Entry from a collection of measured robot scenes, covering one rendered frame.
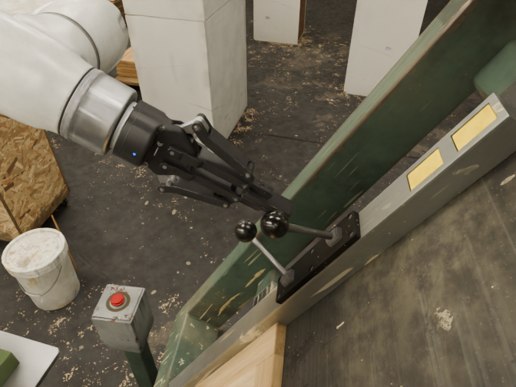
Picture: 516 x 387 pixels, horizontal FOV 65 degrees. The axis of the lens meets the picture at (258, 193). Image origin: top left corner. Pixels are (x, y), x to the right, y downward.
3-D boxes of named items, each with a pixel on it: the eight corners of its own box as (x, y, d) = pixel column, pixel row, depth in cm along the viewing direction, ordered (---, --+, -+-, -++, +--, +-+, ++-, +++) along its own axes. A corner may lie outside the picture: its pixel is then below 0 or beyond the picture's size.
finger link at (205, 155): (173, 137, 52) (178, 130, 51) (250, 176, 54) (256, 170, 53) (165, 155, 49) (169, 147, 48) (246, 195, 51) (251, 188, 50)
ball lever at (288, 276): (293, 283, 67) (239, 224, 69) (306, 272, 64) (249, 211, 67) (282, 296, 64) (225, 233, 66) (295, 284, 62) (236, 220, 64)
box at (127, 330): (120, 315, 133) (107, 282, 121) (155, 320, 131) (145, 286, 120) (105, 350, 124) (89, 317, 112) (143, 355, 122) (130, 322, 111)
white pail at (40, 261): (53, 263, 244) (24, 206, 214) (97, 275, 238) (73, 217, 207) (16, 307, 221) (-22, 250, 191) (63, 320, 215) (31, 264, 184)
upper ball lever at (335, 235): (330, 235, 60) (253, 218, 53) (346, 220, 58) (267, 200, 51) (337, 256, 57) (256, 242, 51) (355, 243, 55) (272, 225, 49)
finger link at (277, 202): (246, 181, 54) (249, 177, 54) (289, 204, 56) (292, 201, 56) (243, 196, 52) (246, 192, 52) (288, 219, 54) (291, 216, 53)
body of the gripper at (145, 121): (146, 84, 49) (213, 122, 52) (126, 133, 55) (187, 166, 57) (123, 116, 44) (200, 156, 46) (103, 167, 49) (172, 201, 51)
